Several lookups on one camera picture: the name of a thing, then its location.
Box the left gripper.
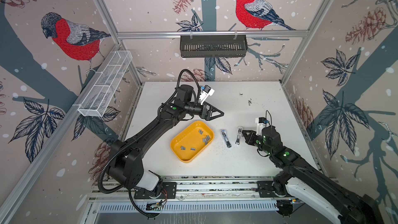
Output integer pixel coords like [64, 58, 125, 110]
[183, 100, 223, 121]

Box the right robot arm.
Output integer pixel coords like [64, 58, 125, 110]
[242, 125, 383, 224]

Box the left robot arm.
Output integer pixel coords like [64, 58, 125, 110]
[97, 79, 224, 197]

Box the yellow plastic tray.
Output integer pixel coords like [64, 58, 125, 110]
[170, 121, 215, 163]

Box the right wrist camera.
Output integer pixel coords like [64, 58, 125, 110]
[255, 117, 268, 135]

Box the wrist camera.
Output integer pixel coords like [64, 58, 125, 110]
[255, 117, 268, 135]
[199, 85, 215, 105]

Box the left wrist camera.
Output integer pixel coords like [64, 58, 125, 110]
[199, 85, 215, 105]

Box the aluminium mounting rail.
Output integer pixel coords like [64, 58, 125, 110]
[88, 176, 273, 203]

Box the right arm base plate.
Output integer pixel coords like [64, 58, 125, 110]
[256, 180, 279, 198]

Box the black wall basket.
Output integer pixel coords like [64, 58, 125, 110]
[180, 35, 248, 58]

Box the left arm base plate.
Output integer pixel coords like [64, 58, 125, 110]
[134, 182, 177, 200]

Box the white wire mesh shelf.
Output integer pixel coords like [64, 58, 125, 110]
[78, 50, 132, 117]

